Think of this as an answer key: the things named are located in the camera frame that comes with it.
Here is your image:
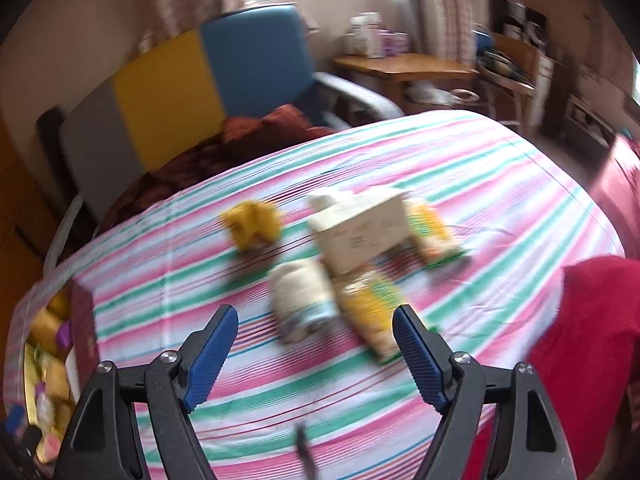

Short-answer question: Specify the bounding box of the grey yellow blue armchair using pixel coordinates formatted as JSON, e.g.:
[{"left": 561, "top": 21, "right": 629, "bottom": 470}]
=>
[{"left": 37, "top": 4, "right": 406, "bottom": 241}]

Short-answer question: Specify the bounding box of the wooden side table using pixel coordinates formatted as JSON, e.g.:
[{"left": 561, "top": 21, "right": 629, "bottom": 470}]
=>
[{"left": 332, "top": 52, "right": 481, "bottom": 111}]

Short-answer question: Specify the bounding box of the white carton box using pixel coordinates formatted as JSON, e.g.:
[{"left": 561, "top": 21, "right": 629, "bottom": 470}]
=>
[{"left": 350, "top": 12, "right": 383, "bottom": 56}]

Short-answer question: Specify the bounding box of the wooden wardrobe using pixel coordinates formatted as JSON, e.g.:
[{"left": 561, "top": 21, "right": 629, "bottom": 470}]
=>
[{"left": 0, "top": 125, "right": 56, "bottom": 281}]

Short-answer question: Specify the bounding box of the dark red gold-lined tin box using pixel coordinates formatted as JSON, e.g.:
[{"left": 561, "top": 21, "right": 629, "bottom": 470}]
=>
[{"left": 22, "top": 280, "right": 98, "bottom": 466}]

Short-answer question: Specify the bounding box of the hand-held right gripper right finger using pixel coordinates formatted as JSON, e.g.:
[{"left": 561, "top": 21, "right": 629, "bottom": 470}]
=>
[{"left": 391, "top": 304, "right": 578, "bottom": 480}]

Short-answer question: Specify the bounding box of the white can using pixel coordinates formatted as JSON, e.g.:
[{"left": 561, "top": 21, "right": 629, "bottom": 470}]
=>
[{"left": 269, "top": 259, "right": 336, "bottom": 345}]

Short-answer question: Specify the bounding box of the yellow green snack packet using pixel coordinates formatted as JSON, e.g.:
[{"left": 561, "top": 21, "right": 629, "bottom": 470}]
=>
[
  {"left": 332, "top": 267, "right": 441, "bottom": 365},
  {"left": 402, "top": 199, "right": 471, "bottom": 267}
]

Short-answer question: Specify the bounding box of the purple box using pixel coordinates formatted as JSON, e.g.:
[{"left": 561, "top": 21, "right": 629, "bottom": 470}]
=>
[{"left": 377, "top": 30, "right": 408, "bottom": 56}]

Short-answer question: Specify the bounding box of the white plastic bag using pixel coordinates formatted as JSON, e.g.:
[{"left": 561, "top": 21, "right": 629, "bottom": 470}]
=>
[{"left": 405, "top": 80, "right": 461, "bottom": 106}]

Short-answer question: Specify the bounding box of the striped tablecloth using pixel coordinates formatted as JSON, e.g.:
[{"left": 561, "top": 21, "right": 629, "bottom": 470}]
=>
[{"left": 2, "top": 110, "right": 628, "bottom": 480}]

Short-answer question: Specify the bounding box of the person's red clothing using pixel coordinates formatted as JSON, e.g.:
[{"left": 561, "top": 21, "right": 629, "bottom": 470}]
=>
[{"left": 472, "top": 135, "right": 640, "bottom": 480}]

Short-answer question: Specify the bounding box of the dark red blanket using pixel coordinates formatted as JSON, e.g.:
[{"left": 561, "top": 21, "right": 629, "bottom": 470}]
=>
[{"left": 97, "top": 104, "right": 341, "bottom": 233}]

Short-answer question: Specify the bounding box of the wooden chair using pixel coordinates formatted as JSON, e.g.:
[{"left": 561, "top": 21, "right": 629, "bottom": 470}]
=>
[{"left": 475, "top": 25, "right": 556, "bottom": 131}]

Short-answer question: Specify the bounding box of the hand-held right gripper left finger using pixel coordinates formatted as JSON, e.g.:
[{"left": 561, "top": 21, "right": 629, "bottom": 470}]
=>
[{"left": 52, "top": 304, "right": 240, "bottom": 480}]

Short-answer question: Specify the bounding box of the pile of yellow snacks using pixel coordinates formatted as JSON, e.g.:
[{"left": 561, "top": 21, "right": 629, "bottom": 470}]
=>
[{"left": 25, "top": 290, "right": 76, "bottom": 463}]

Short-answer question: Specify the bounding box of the cream cardboard box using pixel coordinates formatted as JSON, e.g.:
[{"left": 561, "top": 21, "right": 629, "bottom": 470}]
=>
[{"left": 306, "top": 186, "right": 408, "bottom": 277}]

